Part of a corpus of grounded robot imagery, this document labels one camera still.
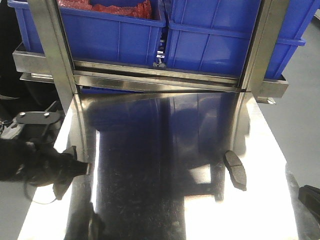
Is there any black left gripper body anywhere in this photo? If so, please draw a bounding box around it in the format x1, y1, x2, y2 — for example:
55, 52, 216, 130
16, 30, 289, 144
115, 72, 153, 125
0, 138, 63, 187

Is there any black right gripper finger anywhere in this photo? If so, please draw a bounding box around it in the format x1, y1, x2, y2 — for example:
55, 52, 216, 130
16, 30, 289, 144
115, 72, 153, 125
298, 185, 320, 224

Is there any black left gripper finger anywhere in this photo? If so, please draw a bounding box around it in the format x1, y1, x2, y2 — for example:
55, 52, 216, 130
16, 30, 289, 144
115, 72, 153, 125
52, 178, 73, 200
62, 145, 91, 177

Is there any grey brake pad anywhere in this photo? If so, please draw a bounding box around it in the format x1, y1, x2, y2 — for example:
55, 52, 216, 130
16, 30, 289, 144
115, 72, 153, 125
223, 150, 247, 191

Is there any left blue plastic bin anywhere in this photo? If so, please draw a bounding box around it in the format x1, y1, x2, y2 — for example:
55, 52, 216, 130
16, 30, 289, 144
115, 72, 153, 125
6, 0, 167, 68

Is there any blue plastic bin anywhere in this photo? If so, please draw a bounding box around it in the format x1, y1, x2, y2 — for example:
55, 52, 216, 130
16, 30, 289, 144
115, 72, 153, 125
6, 0, 167, 68
164, 0, 320, 80

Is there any red plastic bag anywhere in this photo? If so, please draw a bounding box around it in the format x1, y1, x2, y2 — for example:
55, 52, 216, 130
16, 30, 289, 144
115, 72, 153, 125
57, 0, 153, 20

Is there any right blue plastic bin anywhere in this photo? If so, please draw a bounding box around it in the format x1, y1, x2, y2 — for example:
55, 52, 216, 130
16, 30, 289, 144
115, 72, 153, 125
164, 0, 320, 80

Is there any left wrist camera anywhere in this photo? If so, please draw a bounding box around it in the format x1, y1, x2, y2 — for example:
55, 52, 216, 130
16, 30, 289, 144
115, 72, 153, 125
0, 111, 63, 143

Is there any stainless steel rack frame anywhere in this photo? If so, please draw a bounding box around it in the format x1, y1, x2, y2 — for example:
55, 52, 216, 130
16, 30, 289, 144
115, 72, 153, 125
13, 0, 289, 107

